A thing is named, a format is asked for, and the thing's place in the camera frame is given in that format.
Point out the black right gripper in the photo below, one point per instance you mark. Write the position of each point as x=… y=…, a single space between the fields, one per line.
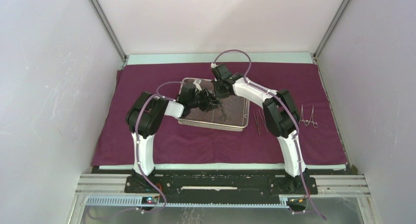
x=218 y=95

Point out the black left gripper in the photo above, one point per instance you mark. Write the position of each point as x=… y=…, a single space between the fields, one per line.
x=209 y=102

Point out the metal mesh instrument tray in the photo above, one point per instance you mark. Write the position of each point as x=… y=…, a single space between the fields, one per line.
x=231 y=115

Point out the steel surgical forceps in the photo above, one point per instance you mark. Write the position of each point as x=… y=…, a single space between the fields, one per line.
x=311 y=120

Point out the magenta surgical wrap cloth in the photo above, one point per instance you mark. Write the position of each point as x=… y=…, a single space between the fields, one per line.
x=181 y=144

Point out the steel hemostat clamp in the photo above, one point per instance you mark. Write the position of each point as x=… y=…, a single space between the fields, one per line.
x=302 y=119

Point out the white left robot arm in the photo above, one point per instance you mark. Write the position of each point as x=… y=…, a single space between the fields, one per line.
x=146 y=114

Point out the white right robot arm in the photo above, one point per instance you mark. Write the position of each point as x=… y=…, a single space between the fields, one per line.
x=280 y=114

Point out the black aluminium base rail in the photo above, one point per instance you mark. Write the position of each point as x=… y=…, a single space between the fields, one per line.
x=216 y=191

